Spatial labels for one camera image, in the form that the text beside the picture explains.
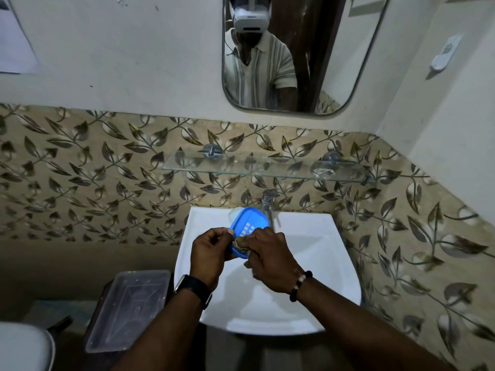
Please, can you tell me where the person's left hand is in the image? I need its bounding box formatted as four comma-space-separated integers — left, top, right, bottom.
189, 227, 241, 291

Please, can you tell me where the person's right hand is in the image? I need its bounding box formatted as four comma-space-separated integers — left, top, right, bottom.
243, 226, 307, 294

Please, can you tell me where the grey scrub pad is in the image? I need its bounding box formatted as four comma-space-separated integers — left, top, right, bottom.
232, 235, 257, 256

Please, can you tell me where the blue plastic soap dish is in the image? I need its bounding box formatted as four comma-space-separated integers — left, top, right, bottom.
226, 206, 271, 260

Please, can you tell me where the person's right forearm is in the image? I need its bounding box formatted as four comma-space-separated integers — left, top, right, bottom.
297, 277, 459, 371

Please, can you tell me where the person's left forearm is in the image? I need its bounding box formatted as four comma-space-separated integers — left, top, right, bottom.
111, 289, 206, 371

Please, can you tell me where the pale plastic soap dish tray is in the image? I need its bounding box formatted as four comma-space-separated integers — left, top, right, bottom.
226, 207, 243, 230

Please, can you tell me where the chrome basin tap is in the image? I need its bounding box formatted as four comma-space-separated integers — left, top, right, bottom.
259, 189, 280, 231

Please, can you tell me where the white ceramic wash basin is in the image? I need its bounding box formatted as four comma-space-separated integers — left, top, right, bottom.
174, 206, 362, 337

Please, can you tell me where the black wrist watch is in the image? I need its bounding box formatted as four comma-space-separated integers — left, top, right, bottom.
174, 274, 213, 310

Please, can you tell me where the clear plastic container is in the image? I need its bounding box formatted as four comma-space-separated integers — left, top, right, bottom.
85, 269, 172, 354

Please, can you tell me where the black and white bead bracelet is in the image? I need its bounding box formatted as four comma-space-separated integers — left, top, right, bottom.
289, 270, 313, 303

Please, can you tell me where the clear glass wall shelf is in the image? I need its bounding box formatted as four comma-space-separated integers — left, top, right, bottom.
161, 148, 378, 186

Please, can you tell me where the rounded wall mirror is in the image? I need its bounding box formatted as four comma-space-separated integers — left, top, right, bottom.
221, 0, 393, 117

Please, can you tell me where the white wall fixture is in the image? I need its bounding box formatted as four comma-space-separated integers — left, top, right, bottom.
429, 33, 463, 72

